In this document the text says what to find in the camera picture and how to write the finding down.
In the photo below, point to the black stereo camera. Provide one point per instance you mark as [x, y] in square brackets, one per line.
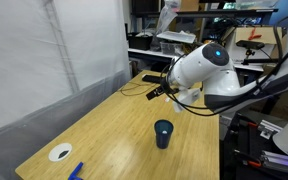
[249, 44]

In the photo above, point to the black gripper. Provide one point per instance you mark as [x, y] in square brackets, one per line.
[162, 90]

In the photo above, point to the white workbench shelf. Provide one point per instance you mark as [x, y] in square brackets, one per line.
[150, 53]

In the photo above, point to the black storage bin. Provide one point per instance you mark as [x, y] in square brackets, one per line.
[140, 41]

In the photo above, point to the cardboard box with red clamp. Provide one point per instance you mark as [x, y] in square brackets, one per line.
[270, 35]

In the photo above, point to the black computer keyboard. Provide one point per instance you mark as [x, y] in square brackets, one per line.
[152, 78]

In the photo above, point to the silver aluminium extrusion rails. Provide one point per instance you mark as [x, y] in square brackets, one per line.
[280, 161]

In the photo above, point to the clear plastic container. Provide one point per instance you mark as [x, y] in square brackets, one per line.
[170, 48]

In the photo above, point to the silver metal bracket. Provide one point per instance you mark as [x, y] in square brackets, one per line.
[269, 128]

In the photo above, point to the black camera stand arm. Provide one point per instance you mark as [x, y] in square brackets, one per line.
[260, 61]

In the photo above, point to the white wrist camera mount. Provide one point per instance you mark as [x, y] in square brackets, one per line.
[187, 98]

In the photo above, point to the dark blue plastic cup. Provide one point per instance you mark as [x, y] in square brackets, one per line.
[163, 138]

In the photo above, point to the clear plastic bag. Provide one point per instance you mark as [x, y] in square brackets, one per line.
[165, 16]

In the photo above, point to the white tape roll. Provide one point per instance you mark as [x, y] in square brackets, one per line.
[55, 156]

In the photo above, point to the white translucent curtain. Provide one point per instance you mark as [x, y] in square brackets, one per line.
[24, 66]

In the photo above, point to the white flat tray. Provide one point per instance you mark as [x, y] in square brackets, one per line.
[175, 36]

